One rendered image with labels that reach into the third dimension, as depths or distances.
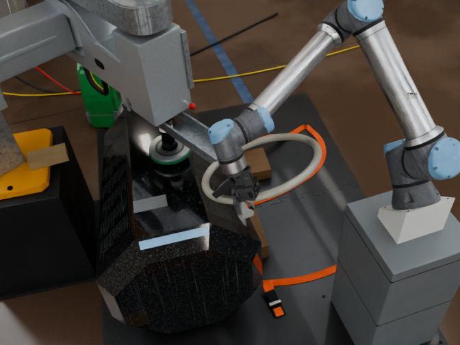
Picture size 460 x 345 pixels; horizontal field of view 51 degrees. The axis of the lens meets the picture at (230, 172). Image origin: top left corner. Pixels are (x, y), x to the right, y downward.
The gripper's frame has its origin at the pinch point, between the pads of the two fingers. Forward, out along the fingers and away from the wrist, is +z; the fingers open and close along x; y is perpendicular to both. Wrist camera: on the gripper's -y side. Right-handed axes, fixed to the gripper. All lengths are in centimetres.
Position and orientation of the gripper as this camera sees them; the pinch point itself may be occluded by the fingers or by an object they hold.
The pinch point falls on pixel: (247, 215)
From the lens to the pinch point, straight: 175.8
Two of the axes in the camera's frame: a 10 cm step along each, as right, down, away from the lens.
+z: 3.2, 8.3, 4.5
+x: 3.3, -5.4, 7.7
